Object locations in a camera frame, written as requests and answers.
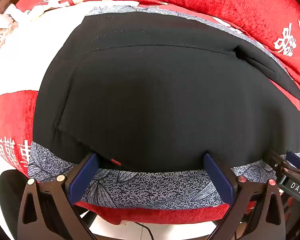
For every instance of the red white printed blanket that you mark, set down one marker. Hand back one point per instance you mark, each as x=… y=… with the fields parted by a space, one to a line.
x=10 y=115

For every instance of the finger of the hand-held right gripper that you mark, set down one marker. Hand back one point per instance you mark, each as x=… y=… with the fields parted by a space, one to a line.
x=296 y=160
x=275 y=161

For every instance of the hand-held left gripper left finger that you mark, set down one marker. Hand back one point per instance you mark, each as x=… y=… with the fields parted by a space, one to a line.
x=83 y=177

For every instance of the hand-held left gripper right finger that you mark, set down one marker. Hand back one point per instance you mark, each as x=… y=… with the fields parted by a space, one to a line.
x=218 y=177

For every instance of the white crumpled cloth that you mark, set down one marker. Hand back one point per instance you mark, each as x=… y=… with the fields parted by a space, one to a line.
x=6 y=20

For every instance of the black pants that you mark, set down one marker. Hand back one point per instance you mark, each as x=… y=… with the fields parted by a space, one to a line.
x=152 y=92

